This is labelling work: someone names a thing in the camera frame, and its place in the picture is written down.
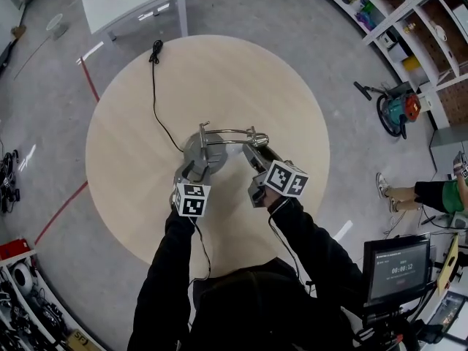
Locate person's black clothed torso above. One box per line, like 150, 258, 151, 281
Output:
188, 257, 366, 351

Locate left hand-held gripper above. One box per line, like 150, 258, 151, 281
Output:
170, 160, 214, 219

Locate yellow board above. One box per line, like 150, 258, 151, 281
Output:
436, 233, 461, 295

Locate black monitor stand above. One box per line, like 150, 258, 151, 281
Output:
352, 298, 445, 351

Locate black monitor screen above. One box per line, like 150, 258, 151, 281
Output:
362, 233, 435, 308

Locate purple and green toys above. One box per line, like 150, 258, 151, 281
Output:
353, 0, 378, 29

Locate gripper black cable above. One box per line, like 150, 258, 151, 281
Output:
268, 199, 312, 288
189, 216, 213, 284

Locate person's right forearm black sleeve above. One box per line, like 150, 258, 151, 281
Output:
266, 195, 366, 306

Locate person's left forearm black sleeve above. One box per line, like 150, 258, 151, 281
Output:
127, 205, 206, 351

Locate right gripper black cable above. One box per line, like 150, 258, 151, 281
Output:
268, 199, 312, 288

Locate grey cabinet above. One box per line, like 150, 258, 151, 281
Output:
429, 124, 468, 178

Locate silver desk lamp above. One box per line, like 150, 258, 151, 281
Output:
181, 121, 272, 177

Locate teal vacuum cleaner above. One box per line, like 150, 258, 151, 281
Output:
376, 82, 423, 140

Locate black lamp power cable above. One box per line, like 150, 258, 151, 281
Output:
148, 39, 185, 152

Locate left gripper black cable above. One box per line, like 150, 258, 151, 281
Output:
189, 216, 213, 284

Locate bundle of black cables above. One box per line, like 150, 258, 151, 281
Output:
0, 148, 22, 214

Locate black vacuum nozzle hose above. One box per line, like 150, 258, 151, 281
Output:
353, 80, 383, 101

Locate white shelving unit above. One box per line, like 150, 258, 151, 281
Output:
303, 0, 468, 131

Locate yellow container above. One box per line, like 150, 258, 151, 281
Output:
401, 56, 422, 72

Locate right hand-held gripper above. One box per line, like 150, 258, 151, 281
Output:
241, 144, 310, 210

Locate white cluttered storage shelf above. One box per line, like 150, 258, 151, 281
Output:
0, 249, 94, 351

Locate red box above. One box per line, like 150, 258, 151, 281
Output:
0, 237, 30, 261

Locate white rectangular table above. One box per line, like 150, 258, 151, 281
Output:
80, 0, 189, 44

